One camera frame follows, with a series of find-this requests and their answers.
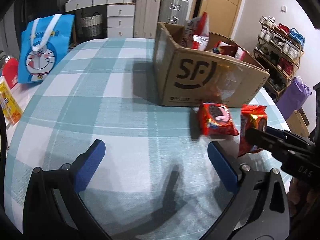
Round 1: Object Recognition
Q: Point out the red gift box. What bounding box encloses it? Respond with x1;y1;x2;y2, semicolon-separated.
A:
2;56;18;89

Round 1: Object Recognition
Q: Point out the person's right hand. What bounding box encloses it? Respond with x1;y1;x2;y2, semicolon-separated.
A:
287;178;314;217

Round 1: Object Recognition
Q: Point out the red Oreo snack packet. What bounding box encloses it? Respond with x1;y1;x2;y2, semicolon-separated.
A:
197;102;239;136

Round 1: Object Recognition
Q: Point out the wooden shoe rack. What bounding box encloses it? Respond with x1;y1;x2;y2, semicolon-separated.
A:
253;16;305;102

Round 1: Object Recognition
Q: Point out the small cardboard box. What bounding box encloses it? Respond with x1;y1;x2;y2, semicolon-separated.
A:
286;108;310;138

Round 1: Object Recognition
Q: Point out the checked teal tablecloth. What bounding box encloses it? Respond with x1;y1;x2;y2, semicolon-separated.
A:
4;38;232;239

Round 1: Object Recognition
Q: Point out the woven laundry basket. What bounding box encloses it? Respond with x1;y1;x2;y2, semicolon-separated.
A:
80;12;103;40

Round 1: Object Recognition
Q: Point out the white red snack bag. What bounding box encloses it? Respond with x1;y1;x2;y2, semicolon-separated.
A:
181;12;209;50

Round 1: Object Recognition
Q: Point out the beige hard suitcase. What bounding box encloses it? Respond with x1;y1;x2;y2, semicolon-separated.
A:
133;0;161;39

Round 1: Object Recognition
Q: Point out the yellow snack box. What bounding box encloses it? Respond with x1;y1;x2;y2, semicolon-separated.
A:
0;76;23;125

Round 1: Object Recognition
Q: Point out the wooden door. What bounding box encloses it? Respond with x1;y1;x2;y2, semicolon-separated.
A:
189;0;242;37

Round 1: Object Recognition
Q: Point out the red chocolate Oreo packet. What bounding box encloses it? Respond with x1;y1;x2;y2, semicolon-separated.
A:
238;105;267;157

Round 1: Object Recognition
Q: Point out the SF Express cardboard box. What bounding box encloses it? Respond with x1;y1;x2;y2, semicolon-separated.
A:
153;22;270;108

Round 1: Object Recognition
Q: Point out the silver hard suitcase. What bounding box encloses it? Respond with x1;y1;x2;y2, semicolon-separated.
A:
158;0;189;25

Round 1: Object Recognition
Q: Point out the purple bag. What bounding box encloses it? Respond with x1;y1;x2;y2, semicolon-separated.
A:
276;76;312;120

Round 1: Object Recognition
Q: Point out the blue Doraemon tote bag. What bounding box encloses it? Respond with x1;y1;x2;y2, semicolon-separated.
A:
17;14;74;83

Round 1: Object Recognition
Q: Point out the white drawer desk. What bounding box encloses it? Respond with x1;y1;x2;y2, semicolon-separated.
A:
65;0;135;38

